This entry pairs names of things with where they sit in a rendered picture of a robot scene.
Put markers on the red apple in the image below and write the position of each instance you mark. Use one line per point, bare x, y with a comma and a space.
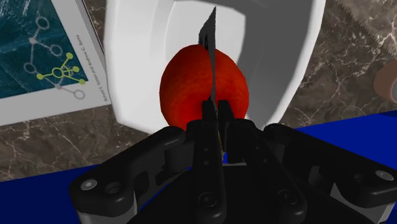
186, 86

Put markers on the brown round object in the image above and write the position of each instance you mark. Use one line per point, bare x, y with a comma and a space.
387, 82

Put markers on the white bowl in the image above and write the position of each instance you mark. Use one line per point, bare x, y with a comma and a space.
139, 62

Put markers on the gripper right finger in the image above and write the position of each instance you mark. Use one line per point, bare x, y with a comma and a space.
310, 161

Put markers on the grey serrated knife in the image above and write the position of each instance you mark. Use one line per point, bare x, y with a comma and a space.
208, 31

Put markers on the white book with teal cover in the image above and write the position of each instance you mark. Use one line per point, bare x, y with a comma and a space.
18, 31

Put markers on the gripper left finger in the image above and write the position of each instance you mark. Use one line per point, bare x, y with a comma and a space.
145, 161

